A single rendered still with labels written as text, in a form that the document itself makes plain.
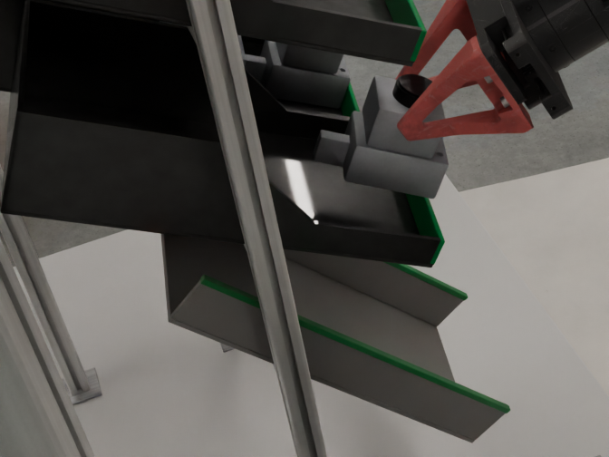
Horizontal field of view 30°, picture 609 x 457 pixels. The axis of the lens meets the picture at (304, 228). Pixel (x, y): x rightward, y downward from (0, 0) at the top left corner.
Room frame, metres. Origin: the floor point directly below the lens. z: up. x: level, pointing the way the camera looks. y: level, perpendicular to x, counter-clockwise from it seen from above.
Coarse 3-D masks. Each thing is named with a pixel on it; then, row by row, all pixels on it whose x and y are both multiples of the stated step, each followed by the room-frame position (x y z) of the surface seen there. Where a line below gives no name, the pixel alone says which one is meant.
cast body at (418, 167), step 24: (384, 96) 0.60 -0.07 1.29; (408, 96) 0.59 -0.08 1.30; (360, 120) 0.61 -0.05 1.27; (384, 120) 0.58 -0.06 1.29; (432, 120) 0.58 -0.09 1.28; (336, 144) 0.60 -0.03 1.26; (360, 144) 0.58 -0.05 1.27; (384, 144) 0.58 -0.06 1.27; (408, 144) 0.58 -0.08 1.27; (432, 144) 0.58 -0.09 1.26; (360, 168) 0.58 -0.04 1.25; (384, 168) 0.58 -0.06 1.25; (408, 168) 0.58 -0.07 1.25; (432, 168) 0.58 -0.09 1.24; (408, 192) 0.58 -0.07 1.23; (432, 192) 0.57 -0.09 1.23
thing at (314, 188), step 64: (64, 64) 0.66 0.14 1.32; (128, 64) 0.67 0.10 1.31; (192, 64) 0.67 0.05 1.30; (64, 128) 0.54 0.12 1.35; (128, 128) 0.54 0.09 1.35; (192, 128) 0.66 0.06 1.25; (320, 128) 0.67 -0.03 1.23; (64, 192) 0.54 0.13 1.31; (128, 192) 0.54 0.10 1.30; (192, 192) 0.54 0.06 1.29; (320, 192) 0.60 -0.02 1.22; (384, 192) 0.62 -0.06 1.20; (384, 256) 0.54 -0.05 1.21
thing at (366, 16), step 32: (64, 0) 0.54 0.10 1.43; (96, 0) 0.54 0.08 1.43; (128, 0) 0.54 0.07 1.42; (160, 0) 0.54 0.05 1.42; (256, 0) 0.54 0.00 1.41; (288, 0) 0.59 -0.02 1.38; (320, 0) 0.60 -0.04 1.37; (352, 0) 0.61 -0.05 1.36; (384, 0) 0.61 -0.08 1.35; (256, 32) 0.54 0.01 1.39; (288, 32) 0.54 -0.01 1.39; (320, 32) 0.54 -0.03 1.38; (352, 32) 0.54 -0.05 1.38; (384, 32) 0.54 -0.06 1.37; (416, 32) 0.54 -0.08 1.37
